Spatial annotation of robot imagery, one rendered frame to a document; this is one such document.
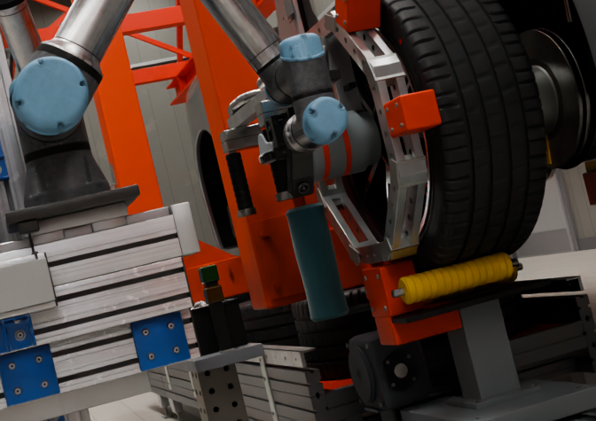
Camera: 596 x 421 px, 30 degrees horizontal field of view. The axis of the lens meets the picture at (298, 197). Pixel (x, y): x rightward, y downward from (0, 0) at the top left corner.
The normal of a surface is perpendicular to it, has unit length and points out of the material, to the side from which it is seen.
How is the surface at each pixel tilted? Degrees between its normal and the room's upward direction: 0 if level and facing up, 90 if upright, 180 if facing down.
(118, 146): 90
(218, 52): 90
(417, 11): 51
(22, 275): 90
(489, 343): 90
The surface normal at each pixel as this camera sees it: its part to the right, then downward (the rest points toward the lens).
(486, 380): 0.28, -0.11
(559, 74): -0.93, 0.22
